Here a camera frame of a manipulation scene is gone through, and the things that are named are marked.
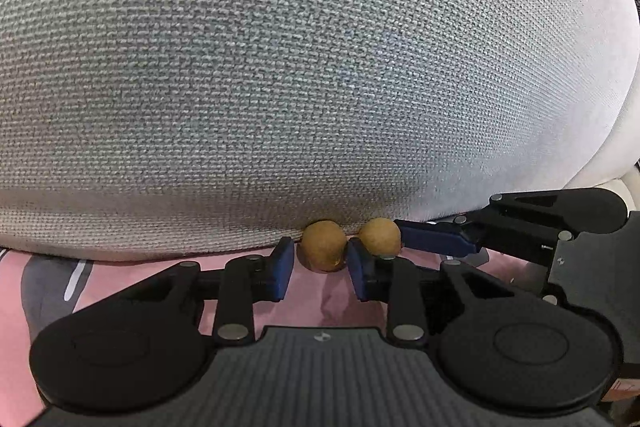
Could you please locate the lemon print pink cloth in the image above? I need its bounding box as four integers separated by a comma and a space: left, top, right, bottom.
0, 246, 551, 427

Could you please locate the beige fabric sofa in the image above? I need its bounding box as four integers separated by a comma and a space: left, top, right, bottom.
1, 0, 639, 261

